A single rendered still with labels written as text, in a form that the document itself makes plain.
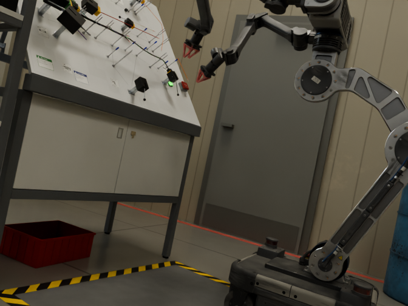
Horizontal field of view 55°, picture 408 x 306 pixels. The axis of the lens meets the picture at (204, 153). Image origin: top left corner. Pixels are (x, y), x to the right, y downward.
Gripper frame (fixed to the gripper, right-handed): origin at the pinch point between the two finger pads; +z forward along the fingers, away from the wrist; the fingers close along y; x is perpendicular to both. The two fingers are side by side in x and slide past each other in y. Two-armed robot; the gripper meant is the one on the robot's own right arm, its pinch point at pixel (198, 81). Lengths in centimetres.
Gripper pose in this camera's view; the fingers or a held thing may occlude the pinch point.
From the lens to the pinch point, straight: 230.4
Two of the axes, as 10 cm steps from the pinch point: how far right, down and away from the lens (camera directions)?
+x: 5.8, 7.9, -2.1
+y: -4.5, 0.9, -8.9
